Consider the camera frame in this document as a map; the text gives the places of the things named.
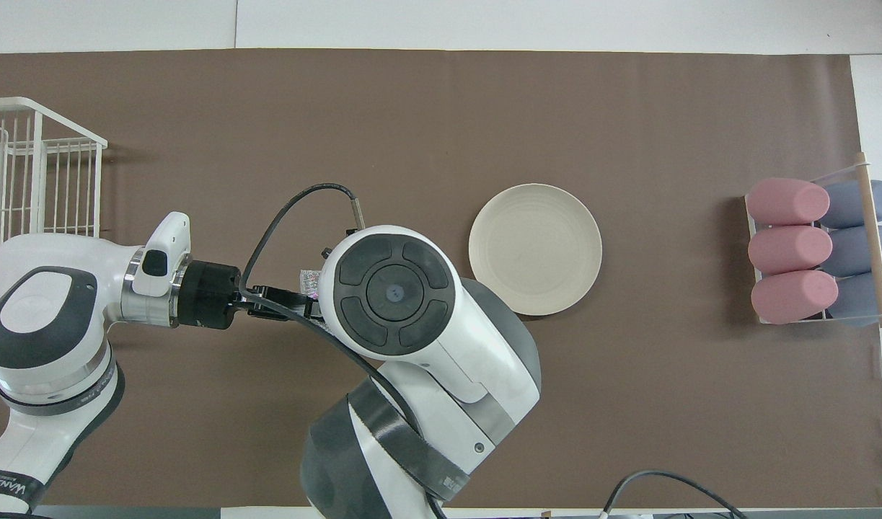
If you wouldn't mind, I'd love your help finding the brown table mat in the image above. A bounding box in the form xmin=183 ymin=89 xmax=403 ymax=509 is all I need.
xmin=0 ymin=49 xmax=882 ymax=509

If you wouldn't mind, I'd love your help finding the cup holder with wooden rod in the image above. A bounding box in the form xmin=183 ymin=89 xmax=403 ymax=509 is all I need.
xmin=744 ymin=151 xmax=882 ymax=329

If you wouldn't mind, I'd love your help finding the blue plastic cup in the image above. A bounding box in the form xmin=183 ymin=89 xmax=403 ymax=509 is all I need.
xmin=823 ymin=180 xmax=882 ymax=230
xmin=819 ymin=226 xmax=882 ymax=277
xmin=826 ymin=270 xmax=882 ymax=327

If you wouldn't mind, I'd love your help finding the white wire dish rack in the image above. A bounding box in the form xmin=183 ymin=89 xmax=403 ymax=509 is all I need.
xmin=0 ymin=97 xmax=108 ymax=307

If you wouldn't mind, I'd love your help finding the cream round plate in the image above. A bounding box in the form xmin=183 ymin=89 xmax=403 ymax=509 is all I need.
xmin=469 ymin=183 xmax=604 ymax=316

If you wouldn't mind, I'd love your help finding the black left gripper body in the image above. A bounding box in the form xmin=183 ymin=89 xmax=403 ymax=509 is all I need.
xmin=172 ymin=259 xmax=244 ymax=331

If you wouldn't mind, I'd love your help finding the pink plastic cup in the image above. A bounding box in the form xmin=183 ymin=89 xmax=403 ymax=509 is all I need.
xmin=746 ymin=178 xmax=831 ymax=226
xmin=751 ymin=270 xmax=839 ymax=325
xmin=748 ymin=225 xmax=834 ymax=275

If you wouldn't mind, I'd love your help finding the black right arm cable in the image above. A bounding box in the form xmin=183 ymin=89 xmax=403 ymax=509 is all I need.
xmin=240 ymin=183 xmax=748 ymax=519

